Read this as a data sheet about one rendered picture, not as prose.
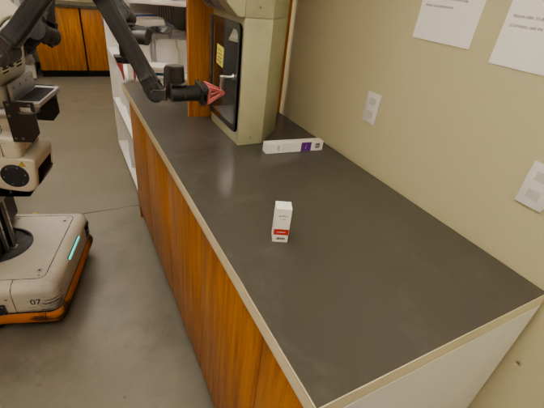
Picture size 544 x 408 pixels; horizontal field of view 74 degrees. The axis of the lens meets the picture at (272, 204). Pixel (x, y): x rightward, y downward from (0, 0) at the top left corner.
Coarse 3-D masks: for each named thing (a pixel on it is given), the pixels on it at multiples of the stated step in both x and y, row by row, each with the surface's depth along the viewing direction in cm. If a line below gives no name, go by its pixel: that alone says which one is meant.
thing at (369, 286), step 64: (192, 128) 158; (192, 192) 112; (256, 192) 116; (320, 192) 121; (384, 192) 126; (256, 256) 89; (320, 256) 92; (384, 256) 95; (448, 256) 98; (256, 320) 76; (320, 320) 74; (384, 320) 76; (448, 320) 78; (320, 384) 62; (384, 384) 67
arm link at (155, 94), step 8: (168, 64) 127; (176, 64) 129; (168, 72) 126; (176, 72) 125; (184, 72) 128; (168, 80) 127; (176, 80) 126; (184, 80) 129; (152, 96) 127; (160, 96) 127
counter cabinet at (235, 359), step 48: (144, 144) 189; (144, 192) 219; (192, 240) 128; (192, 288) 141; (192, 336) 157; (240, 336) 96; (480, 336) 80; (240, 384) 104; (288, 384) 73; (432, 384) 82; (480, 384) 107
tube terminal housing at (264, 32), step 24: (264, 0) 123; (288, 0) 139; (264, 24) 127; (264, 48) 131; (264, 72) 136; (240, 96) 137; (264, 96) 141; (216, 120) 164; (240, 120) 142; (264, 120) 148; (240, 144) 148
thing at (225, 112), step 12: (216, 24) 143; (228, 24) 133; (240, 24) 125; (216, 36) 145; (228, 36) 134; (240, 36) 126; (216, 48) 147; (228, 48) 136; (240, 48) 128; (228, 60) 138; (216, 72) 151; (228, 72) 140; (216, 84) 154; (228, 84) 142; (228, 96) 144; (216, 108) 158; (228, 108) 146; (228, 120) 148
